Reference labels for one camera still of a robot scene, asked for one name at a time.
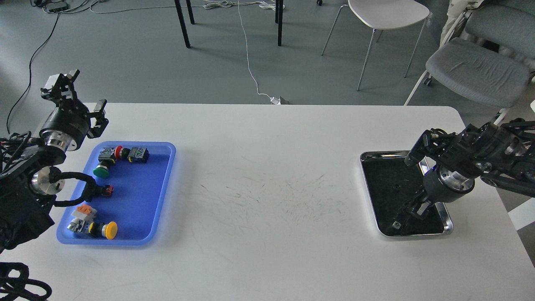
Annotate green push button switch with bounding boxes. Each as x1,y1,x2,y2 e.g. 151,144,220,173
92,161,111,179

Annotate black floor cable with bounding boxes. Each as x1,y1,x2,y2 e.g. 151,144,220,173
6,0,90,134

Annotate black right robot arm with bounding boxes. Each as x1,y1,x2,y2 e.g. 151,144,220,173
396,118,535,222

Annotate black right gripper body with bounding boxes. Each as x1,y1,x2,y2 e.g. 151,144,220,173
423,165,475,203

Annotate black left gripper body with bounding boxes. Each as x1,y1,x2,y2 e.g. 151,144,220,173
39,107,90,152

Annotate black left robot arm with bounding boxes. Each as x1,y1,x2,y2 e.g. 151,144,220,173
0,70,113,251

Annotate white floor cable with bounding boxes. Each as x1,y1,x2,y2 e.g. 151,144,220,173
90,0,290,105

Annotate black table leg right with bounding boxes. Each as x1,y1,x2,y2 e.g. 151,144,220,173
275,0,284,46

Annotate grey upholstered chair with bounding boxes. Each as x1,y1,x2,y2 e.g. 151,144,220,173
419,0,535,124

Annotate yellow push button switch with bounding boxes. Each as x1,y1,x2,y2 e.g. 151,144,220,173
86,222,118,240

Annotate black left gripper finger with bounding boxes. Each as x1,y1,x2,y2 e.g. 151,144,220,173
41,70,82,111
87,99,109,139

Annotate black table leg left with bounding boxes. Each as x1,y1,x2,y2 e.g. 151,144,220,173
174,0,195,49

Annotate blue plastic tray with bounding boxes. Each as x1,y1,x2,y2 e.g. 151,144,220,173
56,141,176,246

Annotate orange white contact block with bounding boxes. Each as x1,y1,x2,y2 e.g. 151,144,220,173
67,204,98,234

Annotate black yellow contact block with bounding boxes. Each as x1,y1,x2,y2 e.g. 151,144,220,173
127,147,150,164

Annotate black table leg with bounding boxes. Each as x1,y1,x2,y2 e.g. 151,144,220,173
275,0,284,46
174,0,195,49

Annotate white chair metal legs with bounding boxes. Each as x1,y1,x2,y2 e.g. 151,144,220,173
321,0,430,91

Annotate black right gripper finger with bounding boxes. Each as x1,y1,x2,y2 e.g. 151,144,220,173
412,199,435,220
401,190,428,217

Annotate black sleeved left arm cable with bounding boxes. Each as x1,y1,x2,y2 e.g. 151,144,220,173
0,171,101,301

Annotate black push button switch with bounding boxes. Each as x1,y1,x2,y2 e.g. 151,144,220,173
94,185,114,197

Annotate red push button switch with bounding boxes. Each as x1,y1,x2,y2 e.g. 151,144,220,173
98,145,131,164

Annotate silver metal tray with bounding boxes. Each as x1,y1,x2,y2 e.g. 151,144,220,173
360,150,453,239

